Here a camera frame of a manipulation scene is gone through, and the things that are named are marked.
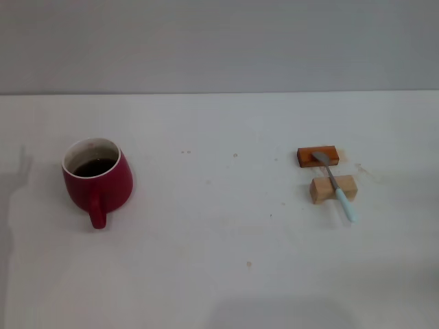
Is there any red ceramic coffee cup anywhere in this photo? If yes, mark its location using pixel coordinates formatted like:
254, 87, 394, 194
61, 137, 134, 230

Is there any light blue handled metal spoon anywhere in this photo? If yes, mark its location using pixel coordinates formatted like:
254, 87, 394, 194
311, 151, 359, 224

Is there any dark brown wooden block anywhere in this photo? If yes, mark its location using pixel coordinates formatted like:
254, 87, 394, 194
296, 145, 341, 169

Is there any light wooden arch block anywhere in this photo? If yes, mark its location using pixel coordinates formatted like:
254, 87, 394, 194
309, 174, 358, 206

